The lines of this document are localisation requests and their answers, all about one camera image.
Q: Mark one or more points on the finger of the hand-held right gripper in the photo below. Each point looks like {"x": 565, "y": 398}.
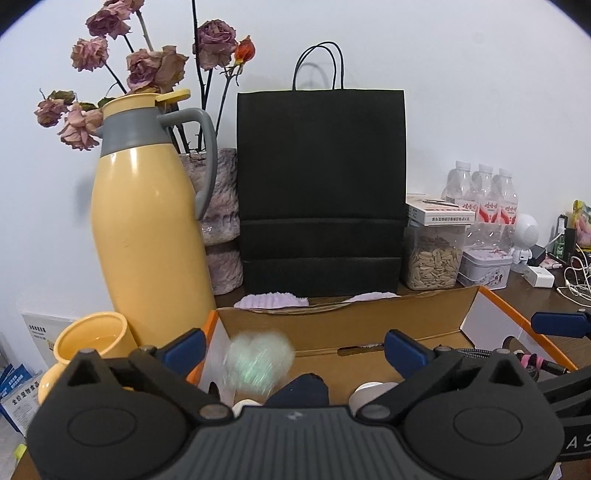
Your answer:
{"x": 572, "y": 385}
{"x": 558, "y": 323}

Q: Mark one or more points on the white sign board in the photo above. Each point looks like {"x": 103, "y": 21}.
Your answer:
{"x": 46, "y": 332}

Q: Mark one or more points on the black power adapter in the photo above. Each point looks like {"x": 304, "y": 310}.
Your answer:
{"x": 539, "y": 255}

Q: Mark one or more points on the printed tin box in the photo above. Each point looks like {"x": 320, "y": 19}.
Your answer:
{"x": 485, "y": 270}

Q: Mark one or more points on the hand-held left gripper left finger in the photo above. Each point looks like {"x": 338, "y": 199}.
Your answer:
{"x": 187, "y": 349}

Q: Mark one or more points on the clear jar of seeds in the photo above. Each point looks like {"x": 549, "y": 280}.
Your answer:
{"x": 431, "y": 263}

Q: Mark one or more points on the dried pink rose bouquet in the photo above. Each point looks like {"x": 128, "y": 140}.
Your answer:
{"x": 152, "y": 69}

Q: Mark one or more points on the black paper bag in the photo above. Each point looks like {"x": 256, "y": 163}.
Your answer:
{"x": 321, "y": 184}

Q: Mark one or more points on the small white round lid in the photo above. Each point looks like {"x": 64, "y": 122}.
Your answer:
{"x": 244, "y": 407}

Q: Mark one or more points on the pink fuzzy vase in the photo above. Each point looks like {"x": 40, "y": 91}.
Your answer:
{"x": 221, "y": 221}

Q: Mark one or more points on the yellow thermos jug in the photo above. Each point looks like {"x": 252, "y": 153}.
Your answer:
{"x": 147, "y": 230}

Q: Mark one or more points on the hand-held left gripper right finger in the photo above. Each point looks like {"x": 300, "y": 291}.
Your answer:
{"x": 406, "y": 354}

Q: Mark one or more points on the green bottle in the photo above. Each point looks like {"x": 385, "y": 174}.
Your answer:
{"x": 562, "y": 240}

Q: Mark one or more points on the white jar lid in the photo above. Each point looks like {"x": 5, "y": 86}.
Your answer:
{"x": 369, "y": 394}

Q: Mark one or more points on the white charger cube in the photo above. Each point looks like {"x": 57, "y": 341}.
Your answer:
{"x": 539, "y": 278}

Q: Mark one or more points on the navy blue pouch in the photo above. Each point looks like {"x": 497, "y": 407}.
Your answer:
{"x": 300, "y": 392}

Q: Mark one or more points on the yellow mug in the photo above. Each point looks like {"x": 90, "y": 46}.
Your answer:
{"x": 87, "y": 341}

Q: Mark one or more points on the orange cardboard box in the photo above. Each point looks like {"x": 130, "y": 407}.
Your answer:
{"x": 351, "y": 323}

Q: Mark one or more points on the yellow pink snack packet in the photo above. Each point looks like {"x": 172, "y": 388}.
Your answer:
{"x": 584, "y": 224}

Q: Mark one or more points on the white robot figure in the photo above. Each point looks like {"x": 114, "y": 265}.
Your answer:
{"x": 525, "y": 233}

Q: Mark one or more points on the white flat box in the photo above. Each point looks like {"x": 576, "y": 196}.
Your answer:
{"x": 438, "y": 210}

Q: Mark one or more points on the blue white leaflets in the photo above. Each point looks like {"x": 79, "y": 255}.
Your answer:
{"x": 18, "y": 401}

